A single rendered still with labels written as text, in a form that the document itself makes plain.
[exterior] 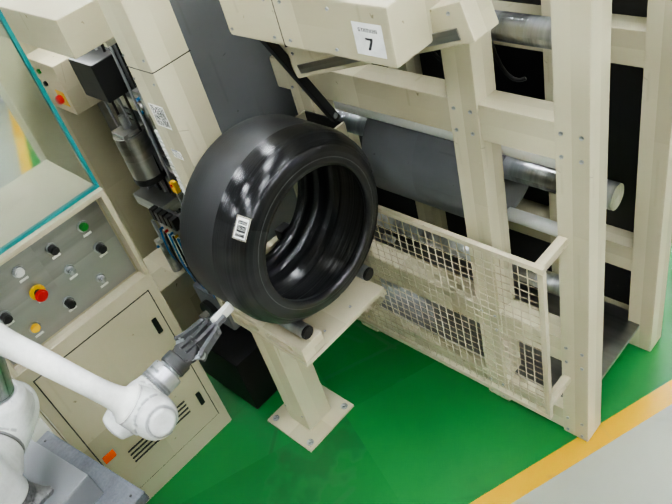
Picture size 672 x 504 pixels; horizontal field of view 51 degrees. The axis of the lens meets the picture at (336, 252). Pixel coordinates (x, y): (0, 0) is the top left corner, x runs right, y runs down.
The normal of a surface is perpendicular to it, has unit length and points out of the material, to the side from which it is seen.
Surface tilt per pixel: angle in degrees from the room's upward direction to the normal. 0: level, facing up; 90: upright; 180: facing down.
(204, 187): 37
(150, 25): 90
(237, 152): 13
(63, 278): 90
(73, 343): 90
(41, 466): 5
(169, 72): 90
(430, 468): 0
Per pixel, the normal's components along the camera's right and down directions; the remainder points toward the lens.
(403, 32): 0.71, 0.32
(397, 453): -0.23, -0.73
